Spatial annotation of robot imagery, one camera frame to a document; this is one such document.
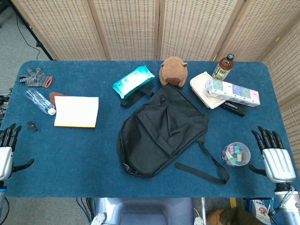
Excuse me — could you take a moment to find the beige lidded lunch box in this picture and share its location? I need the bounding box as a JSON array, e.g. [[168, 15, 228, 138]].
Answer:
[[189, 71, 227, 110]]

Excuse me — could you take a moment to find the dark tea bottle green label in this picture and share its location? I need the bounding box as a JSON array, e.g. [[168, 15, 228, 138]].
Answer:
[[211, 53, 235, 80]]

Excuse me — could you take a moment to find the thin black floor cable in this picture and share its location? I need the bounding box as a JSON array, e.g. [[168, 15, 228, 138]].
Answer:
[[15, 13, 40, 61]]

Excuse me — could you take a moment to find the multicolour tissue packet bundle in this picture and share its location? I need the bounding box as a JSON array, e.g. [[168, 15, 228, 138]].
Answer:
[[205, 78, 261, 108]]

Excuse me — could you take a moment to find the yellow-edged white notebook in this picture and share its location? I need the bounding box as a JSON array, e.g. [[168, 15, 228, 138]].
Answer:
[[53, 95, 99, 128]]

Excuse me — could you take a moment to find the clear plastic water bottle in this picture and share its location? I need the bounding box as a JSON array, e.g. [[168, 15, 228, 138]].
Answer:
[[25, 88, 57, 116]]

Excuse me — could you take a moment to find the black fabric backpack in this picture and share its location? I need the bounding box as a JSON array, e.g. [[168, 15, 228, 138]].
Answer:
[[116, 83, 230, 186]]

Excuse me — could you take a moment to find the black stapler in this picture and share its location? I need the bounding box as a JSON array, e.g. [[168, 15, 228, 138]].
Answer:
[[219, 101, 248, 117]]

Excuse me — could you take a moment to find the cable bundle under table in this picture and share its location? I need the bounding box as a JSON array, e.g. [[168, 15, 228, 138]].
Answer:
[[76, 197, 95, 225]]

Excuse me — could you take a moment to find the clear cup of binder clips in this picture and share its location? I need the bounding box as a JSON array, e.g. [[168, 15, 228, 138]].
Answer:
[[221, 142, 251, 167]]

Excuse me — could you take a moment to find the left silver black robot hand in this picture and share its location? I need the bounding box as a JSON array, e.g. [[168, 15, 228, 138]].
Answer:
[[0, 123, 35, 181]]

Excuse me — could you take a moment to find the grey knitted work glove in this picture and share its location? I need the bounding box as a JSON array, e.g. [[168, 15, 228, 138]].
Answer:
[[18, 67, 53, 89]]

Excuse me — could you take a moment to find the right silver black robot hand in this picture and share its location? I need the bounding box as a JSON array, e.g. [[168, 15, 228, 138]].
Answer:
[[248, 126, 297, 185]]

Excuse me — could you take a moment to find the black cable bundle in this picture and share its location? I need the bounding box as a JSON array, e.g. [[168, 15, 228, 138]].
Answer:
[[0, 88, 12, 127]]

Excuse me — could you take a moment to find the brown capybara plush toy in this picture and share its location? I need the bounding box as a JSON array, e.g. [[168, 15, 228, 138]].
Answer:
[[158, 56, 188, 89]]

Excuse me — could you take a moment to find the brown olive soft bag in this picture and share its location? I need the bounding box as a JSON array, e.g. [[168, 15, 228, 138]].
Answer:
[[207, 207, 258, 225]]

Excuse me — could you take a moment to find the blue crate with white bag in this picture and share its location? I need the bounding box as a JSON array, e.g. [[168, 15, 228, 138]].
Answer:
[[248, 198, 277, 225]]

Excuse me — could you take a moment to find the blue felt table cover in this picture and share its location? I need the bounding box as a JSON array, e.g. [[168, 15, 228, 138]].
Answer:
[[0, 60, 296, 199]]

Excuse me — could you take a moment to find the blue-grey robot torso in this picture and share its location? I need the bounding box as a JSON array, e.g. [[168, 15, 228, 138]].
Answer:
[[90, 197, 195, 225]]

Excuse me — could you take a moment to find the rust brown cloth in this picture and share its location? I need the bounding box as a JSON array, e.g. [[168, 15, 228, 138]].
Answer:
[[49, 91, 66, 105]]

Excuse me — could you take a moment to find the teal wet wipes pack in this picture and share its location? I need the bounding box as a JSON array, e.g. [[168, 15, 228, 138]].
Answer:
[[112, 65, 155, 99]]

